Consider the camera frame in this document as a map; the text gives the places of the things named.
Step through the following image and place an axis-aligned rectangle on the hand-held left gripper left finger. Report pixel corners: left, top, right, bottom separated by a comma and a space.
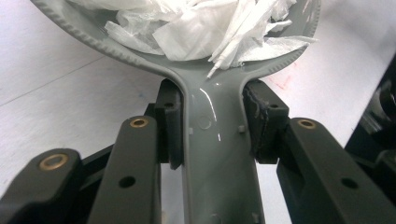
144, 77, 185, 171

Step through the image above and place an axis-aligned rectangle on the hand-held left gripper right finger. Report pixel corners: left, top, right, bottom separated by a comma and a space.
242, 79, 291, 165

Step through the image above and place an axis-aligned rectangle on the grey dustpan with orange edge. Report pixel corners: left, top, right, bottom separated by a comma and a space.
29, 0, 322, 224

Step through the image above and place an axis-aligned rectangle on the pile of white paper scraps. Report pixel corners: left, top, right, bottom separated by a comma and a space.
66, 0, 319, 79

